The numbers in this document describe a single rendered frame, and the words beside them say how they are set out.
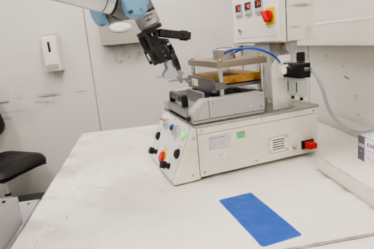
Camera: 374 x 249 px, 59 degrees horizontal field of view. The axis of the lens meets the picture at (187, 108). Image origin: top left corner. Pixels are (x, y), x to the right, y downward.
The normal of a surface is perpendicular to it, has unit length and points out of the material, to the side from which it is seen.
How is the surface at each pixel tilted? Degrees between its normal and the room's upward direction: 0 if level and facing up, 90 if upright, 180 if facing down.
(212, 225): 0
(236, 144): 90
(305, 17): 90
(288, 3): 90
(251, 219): 0
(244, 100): 90
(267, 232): 0
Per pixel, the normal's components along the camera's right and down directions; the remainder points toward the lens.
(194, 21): 0.15, 0.18
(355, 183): -0.99, 0.11
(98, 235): -0.09, -0.98
